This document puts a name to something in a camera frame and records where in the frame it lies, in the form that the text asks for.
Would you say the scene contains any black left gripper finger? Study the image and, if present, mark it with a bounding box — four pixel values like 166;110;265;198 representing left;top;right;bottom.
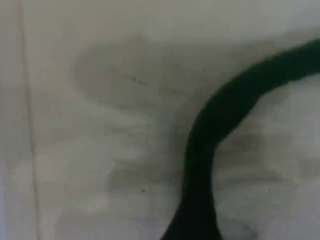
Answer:
160;192;225;240

